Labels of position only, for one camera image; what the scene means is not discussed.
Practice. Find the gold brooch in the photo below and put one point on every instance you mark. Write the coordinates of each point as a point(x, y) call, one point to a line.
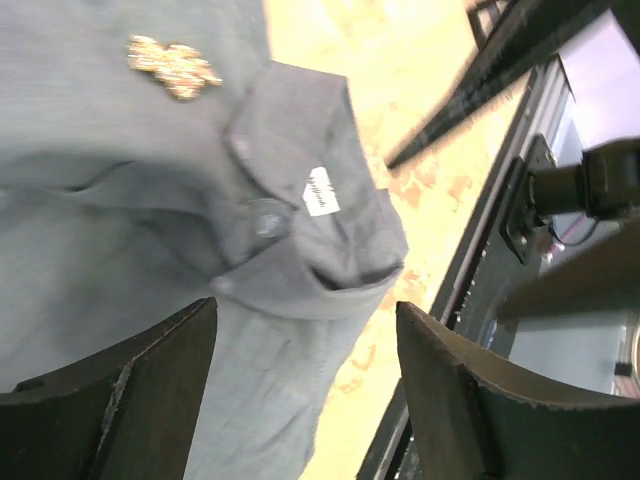
point(179, 68)

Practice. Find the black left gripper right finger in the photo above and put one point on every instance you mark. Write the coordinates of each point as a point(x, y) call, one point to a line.
point(475, 415)

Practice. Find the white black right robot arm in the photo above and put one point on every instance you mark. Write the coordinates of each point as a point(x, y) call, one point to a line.
point(604, 277)

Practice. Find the black rectangular frame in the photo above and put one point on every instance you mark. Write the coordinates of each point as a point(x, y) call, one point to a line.
point(526, 34)

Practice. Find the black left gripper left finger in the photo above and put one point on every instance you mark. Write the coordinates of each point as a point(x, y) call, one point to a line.
point(126, 412)

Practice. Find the grey button-up shirt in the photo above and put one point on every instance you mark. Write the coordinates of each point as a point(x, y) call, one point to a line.
point(121, 205)

